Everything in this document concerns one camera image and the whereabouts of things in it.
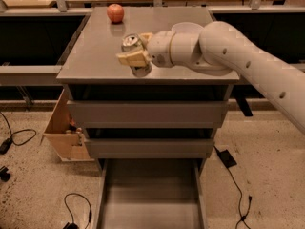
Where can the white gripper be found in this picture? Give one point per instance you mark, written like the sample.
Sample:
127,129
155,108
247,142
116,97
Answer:
159,48

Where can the silver 7up soda can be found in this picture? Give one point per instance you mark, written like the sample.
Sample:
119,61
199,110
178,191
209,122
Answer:
133,42

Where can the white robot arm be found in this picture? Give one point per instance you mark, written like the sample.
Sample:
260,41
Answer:
214,49

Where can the grey top drawer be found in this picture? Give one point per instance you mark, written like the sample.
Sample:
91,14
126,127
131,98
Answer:
148,114

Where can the grey drawer cabinet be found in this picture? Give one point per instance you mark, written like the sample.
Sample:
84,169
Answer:
93,73

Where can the grey middle drawer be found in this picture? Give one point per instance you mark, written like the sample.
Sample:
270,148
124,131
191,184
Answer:
149,148

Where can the grey open bottom drawer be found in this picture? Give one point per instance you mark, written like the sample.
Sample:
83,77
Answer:
150,194

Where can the white ceramic bowl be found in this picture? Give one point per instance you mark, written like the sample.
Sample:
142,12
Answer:
187,27

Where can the red apple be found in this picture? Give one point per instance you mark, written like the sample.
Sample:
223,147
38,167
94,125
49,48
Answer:
115,13

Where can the cardboard box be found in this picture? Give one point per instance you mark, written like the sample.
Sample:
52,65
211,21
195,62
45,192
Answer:
68,144

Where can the black power adapter right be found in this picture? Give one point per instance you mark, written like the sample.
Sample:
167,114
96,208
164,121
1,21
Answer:
228,161

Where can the black object far left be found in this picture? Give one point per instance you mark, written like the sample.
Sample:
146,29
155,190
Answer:
4,175

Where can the grey metal rail left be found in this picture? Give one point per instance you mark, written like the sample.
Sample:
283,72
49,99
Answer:
29,75

